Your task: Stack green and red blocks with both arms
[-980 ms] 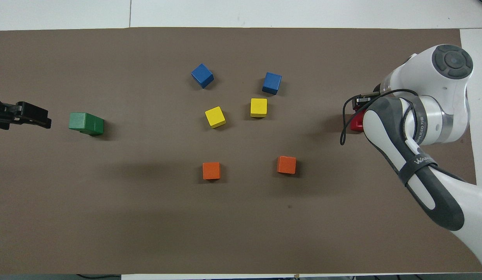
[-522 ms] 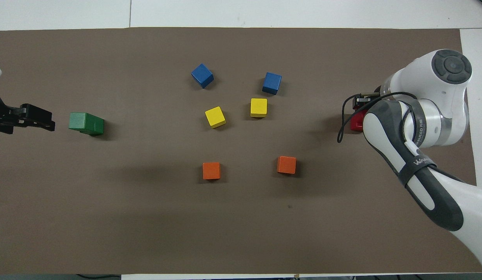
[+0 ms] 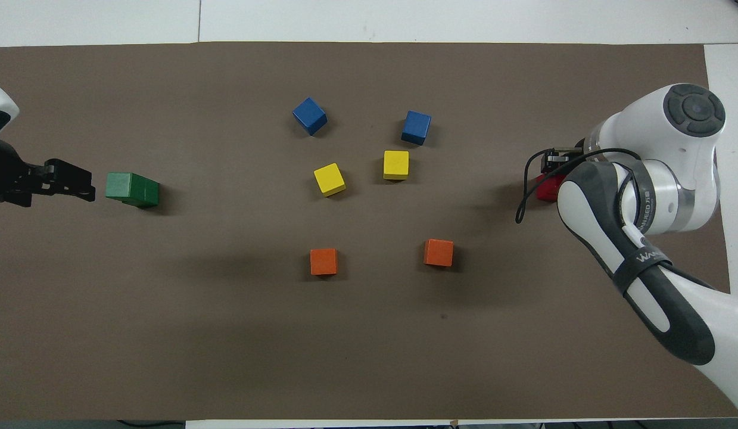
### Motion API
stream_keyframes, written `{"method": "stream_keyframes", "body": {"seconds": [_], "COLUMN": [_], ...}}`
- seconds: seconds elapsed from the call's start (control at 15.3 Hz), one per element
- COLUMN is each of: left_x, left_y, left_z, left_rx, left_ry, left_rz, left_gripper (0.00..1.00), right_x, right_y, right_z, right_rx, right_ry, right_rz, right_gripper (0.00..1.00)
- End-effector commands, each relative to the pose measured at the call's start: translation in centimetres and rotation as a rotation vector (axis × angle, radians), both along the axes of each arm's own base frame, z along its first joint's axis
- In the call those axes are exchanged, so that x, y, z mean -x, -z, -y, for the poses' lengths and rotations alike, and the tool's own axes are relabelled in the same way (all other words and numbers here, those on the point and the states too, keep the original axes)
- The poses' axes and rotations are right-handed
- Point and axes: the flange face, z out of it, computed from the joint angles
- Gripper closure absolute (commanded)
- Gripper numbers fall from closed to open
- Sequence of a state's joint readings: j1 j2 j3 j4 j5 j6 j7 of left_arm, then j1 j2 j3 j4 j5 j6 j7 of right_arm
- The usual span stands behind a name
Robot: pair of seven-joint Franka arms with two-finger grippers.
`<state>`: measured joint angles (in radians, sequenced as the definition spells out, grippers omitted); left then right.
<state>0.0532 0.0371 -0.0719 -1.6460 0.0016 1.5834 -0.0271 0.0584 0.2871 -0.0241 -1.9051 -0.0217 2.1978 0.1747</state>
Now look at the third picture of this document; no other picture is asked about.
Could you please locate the green wooden block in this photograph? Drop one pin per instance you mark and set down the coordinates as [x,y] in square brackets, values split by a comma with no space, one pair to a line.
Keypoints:
[152,193]
[120,185]

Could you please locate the brown table mat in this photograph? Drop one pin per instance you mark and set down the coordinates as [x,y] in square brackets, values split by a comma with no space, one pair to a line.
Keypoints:
[368,333]

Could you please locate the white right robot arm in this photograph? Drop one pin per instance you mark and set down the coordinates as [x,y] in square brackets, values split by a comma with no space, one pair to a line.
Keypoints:
[732,322]

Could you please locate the red wooden block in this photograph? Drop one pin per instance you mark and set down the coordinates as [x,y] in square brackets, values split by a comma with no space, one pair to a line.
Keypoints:
[553,180]
[541,195]

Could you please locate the orange wooden block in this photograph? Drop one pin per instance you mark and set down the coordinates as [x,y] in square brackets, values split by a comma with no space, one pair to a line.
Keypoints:
[324,261]
[438,252]

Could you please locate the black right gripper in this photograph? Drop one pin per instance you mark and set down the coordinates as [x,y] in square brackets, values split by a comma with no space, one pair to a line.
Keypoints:
[578,149]

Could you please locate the yellow wooden block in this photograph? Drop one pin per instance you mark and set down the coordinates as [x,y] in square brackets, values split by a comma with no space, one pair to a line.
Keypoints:
[396,164]
[329,179]

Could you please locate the blue wooden block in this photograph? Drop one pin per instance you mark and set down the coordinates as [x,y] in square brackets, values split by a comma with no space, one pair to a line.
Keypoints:
[310,115]
[416,127]

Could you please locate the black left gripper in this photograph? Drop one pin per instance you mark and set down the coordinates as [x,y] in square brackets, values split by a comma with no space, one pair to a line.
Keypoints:
[5,176]

